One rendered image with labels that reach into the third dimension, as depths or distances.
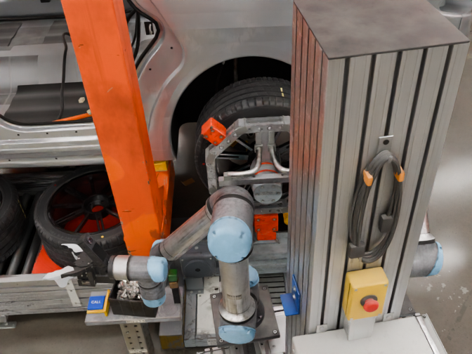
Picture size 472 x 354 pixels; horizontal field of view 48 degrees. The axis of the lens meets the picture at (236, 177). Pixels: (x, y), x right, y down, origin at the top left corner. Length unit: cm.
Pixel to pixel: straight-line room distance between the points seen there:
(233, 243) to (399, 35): 69
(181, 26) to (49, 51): 138
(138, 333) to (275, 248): 87
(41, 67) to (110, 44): 171
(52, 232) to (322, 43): 218
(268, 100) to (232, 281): 104
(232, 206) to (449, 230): 229
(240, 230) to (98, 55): 82
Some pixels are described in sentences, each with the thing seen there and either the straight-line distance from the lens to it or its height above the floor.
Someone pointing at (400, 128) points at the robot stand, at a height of 186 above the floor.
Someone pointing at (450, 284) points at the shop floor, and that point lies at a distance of 328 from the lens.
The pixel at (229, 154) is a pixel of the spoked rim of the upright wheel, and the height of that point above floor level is 88.
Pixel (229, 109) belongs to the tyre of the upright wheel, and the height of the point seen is 114.
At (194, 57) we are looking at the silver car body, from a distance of 243.
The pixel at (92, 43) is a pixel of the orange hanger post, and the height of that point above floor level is 167.
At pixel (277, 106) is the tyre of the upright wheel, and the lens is 237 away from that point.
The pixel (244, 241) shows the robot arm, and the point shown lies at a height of 143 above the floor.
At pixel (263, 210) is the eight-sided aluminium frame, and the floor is 61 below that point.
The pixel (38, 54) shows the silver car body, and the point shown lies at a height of 95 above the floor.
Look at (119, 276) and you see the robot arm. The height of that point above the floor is 122.
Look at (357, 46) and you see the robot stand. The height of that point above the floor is 203.
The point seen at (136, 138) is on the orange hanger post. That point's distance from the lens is 204.
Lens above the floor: 246
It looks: 41 degrees down
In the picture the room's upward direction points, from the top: 4 degrees counter-clockwise
